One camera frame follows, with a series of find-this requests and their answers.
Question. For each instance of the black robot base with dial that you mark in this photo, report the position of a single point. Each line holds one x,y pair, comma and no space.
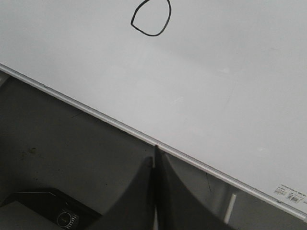
56,206

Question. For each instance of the white product label sticker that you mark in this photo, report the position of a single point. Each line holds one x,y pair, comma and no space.
291,194

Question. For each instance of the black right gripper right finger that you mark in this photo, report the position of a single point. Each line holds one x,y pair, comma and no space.
178,208

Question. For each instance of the white whiteboard stand leg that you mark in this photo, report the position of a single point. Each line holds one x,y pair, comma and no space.
230,207

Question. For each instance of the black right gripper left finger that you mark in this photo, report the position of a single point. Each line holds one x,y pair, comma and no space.
135,208

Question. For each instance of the white whiteboard with aluminium frame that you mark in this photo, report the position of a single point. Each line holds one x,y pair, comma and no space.
220,84

